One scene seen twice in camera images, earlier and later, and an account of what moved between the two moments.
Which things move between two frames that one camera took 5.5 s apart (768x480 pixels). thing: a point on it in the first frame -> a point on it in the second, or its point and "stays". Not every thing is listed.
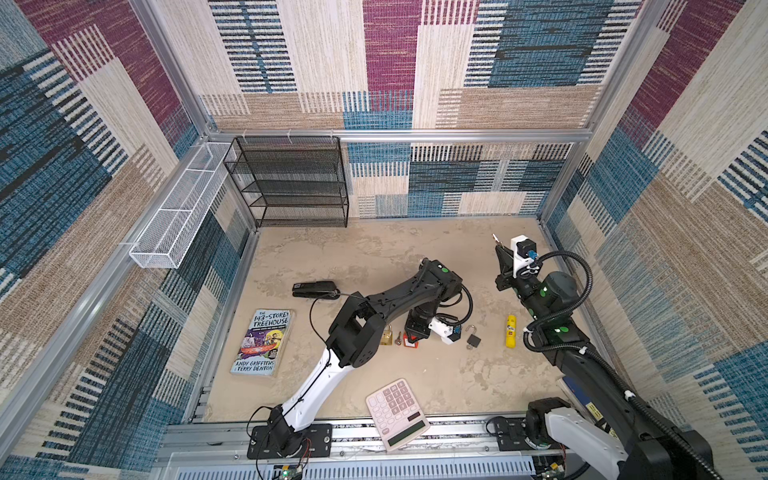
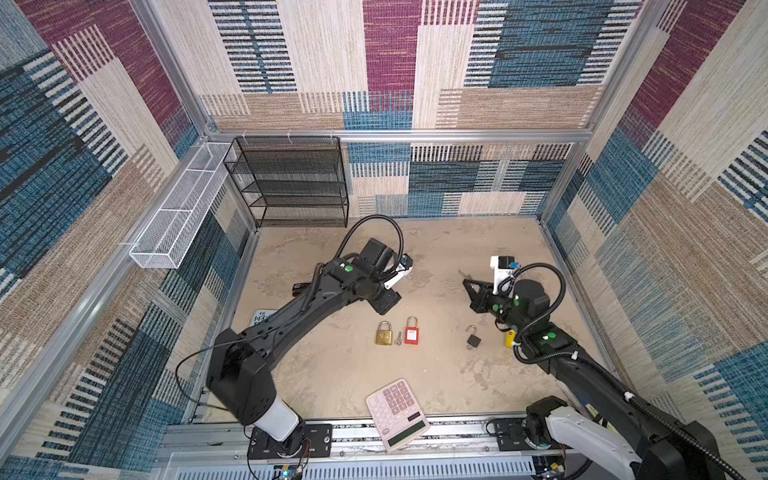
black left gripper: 413,330 -> 389,298
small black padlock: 474,339 stays
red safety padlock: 407,343 stays
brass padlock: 387,337 stays
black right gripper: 505,266 -> 484,292
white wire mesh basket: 166,238 stays
